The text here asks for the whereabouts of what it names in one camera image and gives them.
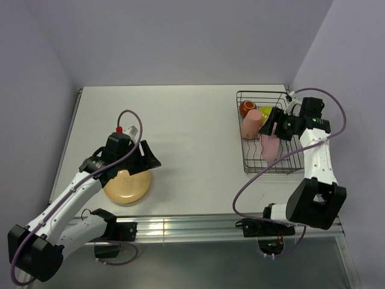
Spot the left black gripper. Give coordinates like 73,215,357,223
116,140,160,175

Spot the pink plastic plate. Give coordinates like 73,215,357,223
260,135,280,163

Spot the salmon plastic cup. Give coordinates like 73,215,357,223
241,109,262,140

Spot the lime green bowl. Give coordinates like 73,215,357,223
259,106,273,127

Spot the orange black mug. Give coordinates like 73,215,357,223
239,100,257,117

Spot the orange plastic plate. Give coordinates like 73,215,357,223
103,170,152,204

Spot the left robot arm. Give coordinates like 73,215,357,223
7,132,161,286

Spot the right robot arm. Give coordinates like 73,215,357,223
259,97,347,235

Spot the black wire dish rack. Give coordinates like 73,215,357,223
236,90,304,174

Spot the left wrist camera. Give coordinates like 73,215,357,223
115,126,139,138

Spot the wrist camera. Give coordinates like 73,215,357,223
115,126,139,138
284,91,302,116

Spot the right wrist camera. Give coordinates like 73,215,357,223
284,91,302,116

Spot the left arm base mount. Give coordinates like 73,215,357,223
91,222,139,266

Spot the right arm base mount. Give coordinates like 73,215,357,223
235,218,295,238

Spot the aluminium table rail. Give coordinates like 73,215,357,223
60,214,345,246

